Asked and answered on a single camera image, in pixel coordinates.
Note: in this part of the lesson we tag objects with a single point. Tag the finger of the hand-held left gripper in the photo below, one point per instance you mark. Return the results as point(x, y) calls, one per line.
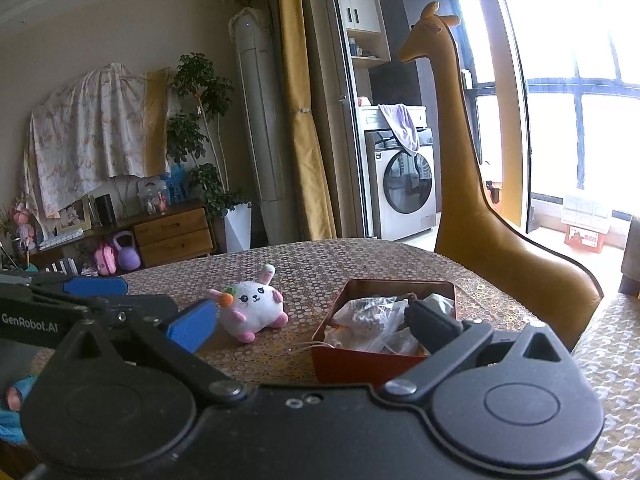
point(95, 286)

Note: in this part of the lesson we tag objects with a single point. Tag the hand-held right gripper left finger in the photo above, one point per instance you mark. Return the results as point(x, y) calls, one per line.
point(192, 325)

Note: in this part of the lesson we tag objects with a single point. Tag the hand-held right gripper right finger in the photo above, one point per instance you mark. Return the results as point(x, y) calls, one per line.
point(430, 325)

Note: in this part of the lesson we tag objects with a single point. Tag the white cloth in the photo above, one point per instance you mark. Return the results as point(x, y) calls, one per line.
point(440, 305)

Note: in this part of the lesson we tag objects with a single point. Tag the white bunny plush toy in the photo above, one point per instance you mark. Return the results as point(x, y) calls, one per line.
point(252, 305)

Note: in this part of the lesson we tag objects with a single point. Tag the clear plastic bag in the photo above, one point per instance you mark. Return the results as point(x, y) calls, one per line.
point(367, 312)

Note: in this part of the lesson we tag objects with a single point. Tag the red metal tin box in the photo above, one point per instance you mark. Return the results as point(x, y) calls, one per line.
point(360, 365)

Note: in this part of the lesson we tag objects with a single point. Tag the pink toy case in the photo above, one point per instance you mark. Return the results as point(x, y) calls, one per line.
point(106, 260)

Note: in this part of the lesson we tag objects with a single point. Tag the stack of small books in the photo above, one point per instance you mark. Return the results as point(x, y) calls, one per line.
point(62, 266)

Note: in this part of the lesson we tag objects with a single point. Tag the purple kettlebell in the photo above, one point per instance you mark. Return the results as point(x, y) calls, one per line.
point(127, 255)

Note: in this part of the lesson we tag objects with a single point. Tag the white keyboard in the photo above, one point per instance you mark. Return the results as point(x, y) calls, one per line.
point(60, 240)

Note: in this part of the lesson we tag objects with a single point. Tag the black speaker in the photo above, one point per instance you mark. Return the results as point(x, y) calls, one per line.
point(105, 210)

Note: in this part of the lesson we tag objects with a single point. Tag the wooden tv cabinet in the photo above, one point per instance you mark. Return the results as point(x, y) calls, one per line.
point(172, 237)

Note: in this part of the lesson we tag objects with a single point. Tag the pink doll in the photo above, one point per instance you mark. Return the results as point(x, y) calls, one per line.
point(24, 222)

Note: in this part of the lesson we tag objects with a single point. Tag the giraffe shaped chair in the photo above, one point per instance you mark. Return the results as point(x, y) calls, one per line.
point(480, 240)

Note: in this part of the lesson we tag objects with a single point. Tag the blue cloth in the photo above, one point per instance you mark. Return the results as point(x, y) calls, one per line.
point(12, 420)

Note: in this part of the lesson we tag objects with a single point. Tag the clear toy bag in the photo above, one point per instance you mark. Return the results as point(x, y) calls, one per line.
point(151, 197)

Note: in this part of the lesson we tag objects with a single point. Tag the white planter pot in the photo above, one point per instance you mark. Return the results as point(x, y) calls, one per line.
point(239, 227)

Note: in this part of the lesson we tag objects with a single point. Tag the blue toy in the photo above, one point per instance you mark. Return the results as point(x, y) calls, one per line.
point(175, 186)

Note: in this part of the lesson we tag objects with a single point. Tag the white washing machine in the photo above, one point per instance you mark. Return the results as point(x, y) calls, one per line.
point(400, 195)

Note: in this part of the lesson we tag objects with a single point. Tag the floral cover cloth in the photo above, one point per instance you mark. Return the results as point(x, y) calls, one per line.
point(85, 135)

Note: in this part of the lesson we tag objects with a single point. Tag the yellow cloth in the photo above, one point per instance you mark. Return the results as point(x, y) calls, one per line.
point(156, 120)

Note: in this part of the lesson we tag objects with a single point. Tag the white storage box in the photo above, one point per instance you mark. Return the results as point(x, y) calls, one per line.
point(586, 210)

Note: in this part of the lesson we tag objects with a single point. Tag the purple towel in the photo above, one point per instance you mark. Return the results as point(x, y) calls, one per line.
point(402, 125)

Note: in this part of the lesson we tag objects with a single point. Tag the tall standing air conditioner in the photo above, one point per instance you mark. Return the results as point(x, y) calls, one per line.
point(257, 125)

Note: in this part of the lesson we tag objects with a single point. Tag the brown chair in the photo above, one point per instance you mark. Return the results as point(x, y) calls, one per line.
point(631, 260)

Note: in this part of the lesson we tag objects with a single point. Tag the green potted plant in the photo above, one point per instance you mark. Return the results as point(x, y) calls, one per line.
point(197, 85)

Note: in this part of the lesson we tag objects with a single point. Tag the yellow curtain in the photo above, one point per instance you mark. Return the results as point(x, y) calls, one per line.
point(305, 110)

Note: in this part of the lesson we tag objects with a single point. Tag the large window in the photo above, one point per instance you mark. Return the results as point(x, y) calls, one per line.
point(575, 85)

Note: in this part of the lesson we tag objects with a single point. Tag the photo frame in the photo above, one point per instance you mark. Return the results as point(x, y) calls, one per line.
point(74, 216)

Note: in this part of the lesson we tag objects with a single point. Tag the wall cupboard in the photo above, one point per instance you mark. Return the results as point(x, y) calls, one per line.
point(360, 5)

